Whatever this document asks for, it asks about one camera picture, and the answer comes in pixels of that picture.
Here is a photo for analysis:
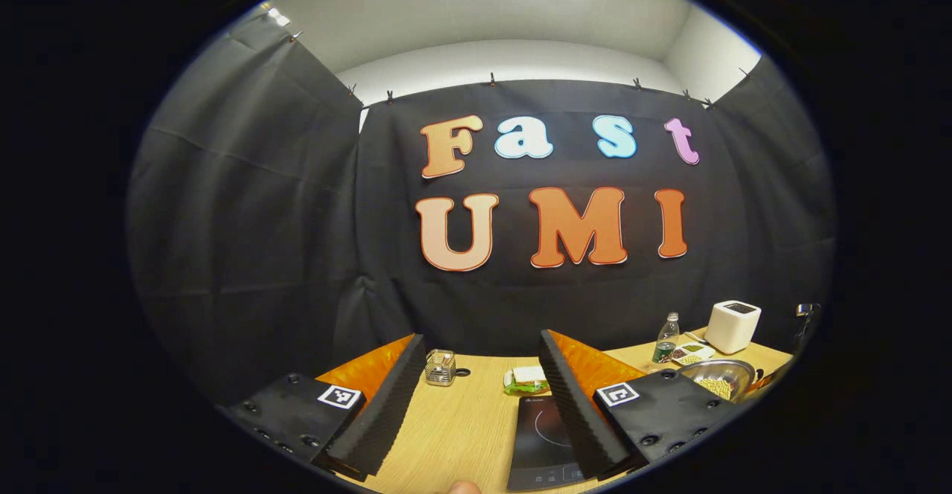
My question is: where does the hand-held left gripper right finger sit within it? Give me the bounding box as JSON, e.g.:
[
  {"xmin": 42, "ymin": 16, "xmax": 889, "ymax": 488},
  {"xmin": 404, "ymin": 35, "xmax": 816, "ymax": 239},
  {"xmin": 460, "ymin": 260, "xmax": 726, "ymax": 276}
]
[{"xmin": 539, "ymin": 329, "xmax": 753, "ymax": 481}]

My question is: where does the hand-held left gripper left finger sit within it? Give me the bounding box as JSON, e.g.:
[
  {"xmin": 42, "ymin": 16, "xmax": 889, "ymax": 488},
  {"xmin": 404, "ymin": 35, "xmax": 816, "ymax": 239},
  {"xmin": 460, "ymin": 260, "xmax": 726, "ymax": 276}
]
[{"xmin": 222, "ymin": 334, "xmax": 427, "ymax": 482}]

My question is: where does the stainless steel pot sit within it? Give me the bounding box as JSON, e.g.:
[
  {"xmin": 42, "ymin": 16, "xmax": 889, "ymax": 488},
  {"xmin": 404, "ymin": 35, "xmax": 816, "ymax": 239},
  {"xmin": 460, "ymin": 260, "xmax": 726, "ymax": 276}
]
[{"xmin": 678, "ymin": 359, "xmax": 765, "ymax": 404}]

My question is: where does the black induction cooktop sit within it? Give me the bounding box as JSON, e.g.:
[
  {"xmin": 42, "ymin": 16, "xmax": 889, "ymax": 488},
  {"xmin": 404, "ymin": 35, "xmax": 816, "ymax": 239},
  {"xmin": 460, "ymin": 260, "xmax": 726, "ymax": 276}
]
[{"xmin": 507, "ymin": 396, "xmax": 590, "ymax": 492}]

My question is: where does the sandwich on small plate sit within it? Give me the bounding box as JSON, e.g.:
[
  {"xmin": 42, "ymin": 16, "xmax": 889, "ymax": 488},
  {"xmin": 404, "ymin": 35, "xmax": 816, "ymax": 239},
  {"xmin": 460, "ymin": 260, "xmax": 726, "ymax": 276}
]
[{"xmin": 504, "ymin": 365, "xmax": 552, "ymax": 397}]

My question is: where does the white toaster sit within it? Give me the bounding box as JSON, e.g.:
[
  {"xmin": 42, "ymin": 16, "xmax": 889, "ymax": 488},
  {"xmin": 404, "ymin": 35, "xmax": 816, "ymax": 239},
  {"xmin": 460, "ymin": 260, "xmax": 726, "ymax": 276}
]
[{"xmin": 705, "ymin": 301, "xmax": 762, "ymax": 355}]

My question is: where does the small glass jar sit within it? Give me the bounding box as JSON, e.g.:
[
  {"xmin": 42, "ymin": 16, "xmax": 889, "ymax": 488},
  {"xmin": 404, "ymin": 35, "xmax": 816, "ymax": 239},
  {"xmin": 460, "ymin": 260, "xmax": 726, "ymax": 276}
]
[{"xmin": 425, "ymin": 350, "xmax": 457, "ymax": 387}]

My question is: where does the white divided dish with beans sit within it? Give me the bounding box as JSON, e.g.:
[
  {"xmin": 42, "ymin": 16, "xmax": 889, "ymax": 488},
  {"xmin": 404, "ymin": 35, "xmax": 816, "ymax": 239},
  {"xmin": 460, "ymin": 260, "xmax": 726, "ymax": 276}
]
[{"xmin": 672, "ymin": 342, "xmax": 716, "ymax": 366}]

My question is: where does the clear plastic water bottle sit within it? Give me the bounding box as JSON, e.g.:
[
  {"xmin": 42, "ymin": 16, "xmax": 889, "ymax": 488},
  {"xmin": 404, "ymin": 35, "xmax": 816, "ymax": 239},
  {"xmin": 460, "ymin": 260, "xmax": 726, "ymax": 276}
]
[{"xmin": 652, "ymin": 312, "xmax": 681, "ymax": 365}]

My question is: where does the black backdrop cloth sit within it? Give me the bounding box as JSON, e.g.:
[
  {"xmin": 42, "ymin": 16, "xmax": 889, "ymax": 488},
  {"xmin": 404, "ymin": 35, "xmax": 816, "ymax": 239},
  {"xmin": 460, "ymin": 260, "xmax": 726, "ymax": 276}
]
[{"xmin": 125, "ymin": 10, "xmax": 837, "ymax": 405}]

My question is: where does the row of black cloth clips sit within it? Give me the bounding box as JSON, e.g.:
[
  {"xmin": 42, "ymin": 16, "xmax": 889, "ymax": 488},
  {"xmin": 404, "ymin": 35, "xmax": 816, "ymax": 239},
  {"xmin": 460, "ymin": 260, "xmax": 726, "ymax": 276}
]
[{"xmin": 290, "ymin": 31, "xmax": 752, "ymax": 109}]

